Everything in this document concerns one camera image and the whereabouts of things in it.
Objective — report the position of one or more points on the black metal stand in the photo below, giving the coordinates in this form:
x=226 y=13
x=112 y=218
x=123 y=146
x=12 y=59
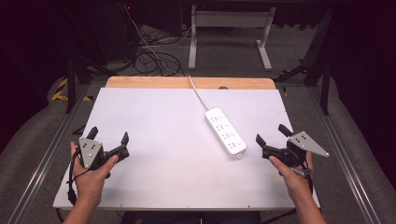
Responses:
x=325 y=87
x=71 y=84

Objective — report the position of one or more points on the aluminium floor rail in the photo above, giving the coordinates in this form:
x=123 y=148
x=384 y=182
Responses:
x=345 y=161
x=46 y=161

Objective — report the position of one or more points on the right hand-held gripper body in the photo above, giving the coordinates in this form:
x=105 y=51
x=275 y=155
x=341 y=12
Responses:
x=306 y=144

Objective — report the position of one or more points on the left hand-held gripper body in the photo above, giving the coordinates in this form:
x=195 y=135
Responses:
x=90 y=152

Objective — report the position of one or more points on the person's left hand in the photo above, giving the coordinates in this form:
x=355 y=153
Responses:
x=89 y=183

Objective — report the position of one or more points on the white power strip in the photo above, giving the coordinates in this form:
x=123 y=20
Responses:
x=225 y=133

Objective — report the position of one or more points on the yellow black hazard tape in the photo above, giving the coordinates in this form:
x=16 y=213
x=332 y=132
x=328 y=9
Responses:
x=59 y=93

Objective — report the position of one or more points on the grey metal table frame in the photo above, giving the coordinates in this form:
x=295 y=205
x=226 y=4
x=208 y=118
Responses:
x=230 y=19

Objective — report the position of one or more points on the dark computer case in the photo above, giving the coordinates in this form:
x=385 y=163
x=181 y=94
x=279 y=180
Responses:
x=120 y=31

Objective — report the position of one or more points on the person's right hand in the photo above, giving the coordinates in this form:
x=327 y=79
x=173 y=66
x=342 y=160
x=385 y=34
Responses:
x=295 y=186

